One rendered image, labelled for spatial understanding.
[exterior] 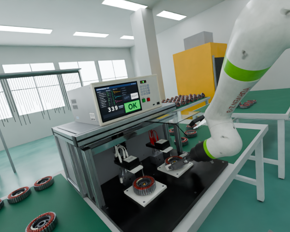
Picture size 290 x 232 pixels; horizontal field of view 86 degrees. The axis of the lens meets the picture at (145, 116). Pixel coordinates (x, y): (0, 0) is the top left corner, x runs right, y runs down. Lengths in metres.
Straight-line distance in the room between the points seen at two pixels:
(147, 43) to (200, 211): 4.53
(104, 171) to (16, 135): 6.17
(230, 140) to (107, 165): 0.65
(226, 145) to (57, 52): 7.20
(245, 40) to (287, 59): 5.33
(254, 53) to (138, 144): 0.83
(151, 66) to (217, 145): 4.21
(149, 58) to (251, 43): 4.42
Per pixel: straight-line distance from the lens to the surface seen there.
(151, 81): 0.97
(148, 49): 4.85
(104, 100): 0.78
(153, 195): 0.79
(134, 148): 1.05
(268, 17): 0.41
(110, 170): 0.99
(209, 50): 4.29
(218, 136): 0.71
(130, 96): 0.86
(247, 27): 0.42
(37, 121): 7.03
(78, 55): 7.73
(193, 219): 0.73
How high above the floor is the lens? 1.27
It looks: 11 degrees down
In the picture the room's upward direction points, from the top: 10 degrees counter-clockwise
